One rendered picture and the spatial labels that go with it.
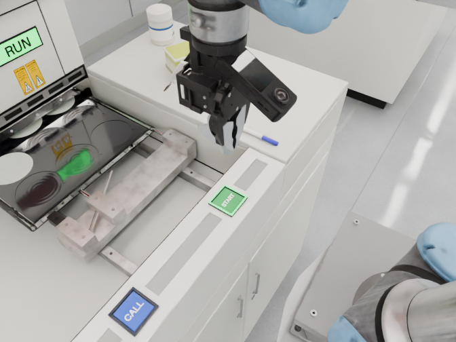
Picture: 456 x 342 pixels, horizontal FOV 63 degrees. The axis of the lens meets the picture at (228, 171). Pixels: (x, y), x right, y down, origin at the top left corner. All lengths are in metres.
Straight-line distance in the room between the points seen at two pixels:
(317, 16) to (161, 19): 0.81
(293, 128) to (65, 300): 0.60
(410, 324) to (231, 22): 0.37
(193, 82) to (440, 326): 0.39
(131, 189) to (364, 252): 0.51
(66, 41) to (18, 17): 0.13
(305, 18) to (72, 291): 0.68
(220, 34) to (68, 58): 0.68
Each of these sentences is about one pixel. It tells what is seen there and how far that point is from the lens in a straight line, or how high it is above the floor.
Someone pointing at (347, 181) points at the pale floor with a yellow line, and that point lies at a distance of 2.11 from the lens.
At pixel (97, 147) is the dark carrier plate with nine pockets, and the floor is 0.90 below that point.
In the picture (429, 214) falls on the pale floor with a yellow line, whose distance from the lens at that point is 2.13.
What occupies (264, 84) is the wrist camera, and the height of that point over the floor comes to 1.26.
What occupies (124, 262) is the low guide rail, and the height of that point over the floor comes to 0.85.
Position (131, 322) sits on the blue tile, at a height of 0.96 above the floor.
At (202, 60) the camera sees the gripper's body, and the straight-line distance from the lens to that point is 0.53.
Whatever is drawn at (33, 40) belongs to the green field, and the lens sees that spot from 1.02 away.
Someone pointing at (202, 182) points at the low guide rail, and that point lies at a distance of 0.90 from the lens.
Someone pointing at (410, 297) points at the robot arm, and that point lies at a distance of 0.46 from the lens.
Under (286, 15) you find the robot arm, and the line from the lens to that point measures 0.35.
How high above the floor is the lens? 1.54
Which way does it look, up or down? 49 degrees down
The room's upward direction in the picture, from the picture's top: straight up
